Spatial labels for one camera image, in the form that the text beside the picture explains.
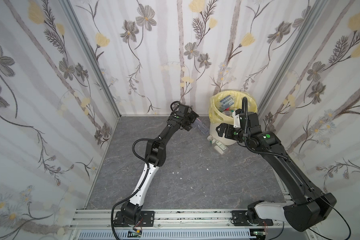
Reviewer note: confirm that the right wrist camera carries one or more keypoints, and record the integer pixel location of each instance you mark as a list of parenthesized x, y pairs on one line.
[(237, 118)]

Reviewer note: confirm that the clear bottle white green label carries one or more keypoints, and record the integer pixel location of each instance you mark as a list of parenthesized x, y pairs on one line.
[(217, 145)]

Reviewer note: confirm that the clear bottle white cap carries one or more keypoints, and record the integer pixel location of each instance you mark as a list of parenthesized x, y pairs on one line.
[(229, 113)]

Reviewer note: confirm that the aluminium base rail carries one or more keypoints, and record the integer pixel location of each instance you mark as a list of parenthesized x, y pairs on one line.
[(215, 224)]

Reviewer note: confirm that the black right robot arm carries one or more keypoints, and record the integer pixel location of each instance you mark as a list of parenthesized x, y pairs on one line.
[(310, 205)]

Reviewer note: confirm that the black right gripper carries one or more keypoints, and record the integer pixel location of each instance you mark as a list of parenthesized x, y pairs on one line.
[(225, 130)]

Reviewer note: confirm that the clear bottle blue tint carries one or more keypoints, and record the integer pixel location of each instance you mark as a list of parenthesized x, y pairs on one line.
[(198, 124)]

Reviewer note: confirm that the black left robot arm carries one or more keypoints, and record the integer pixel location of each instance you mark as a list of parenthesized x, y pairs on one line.
[(153, 153)]

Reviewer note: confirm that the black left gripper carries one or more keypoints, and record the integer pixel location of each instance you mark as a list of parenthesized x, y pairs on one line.
[(190, 119)]

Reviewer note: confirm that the white bin with yellow bag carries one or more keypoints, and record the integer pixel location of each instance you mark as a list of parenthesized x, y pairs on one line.
[(226, 116)]

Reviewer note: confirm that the blue label clear bottle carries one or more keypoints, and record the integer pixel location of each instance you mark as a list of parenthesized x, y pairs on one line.
[(226, 103)]

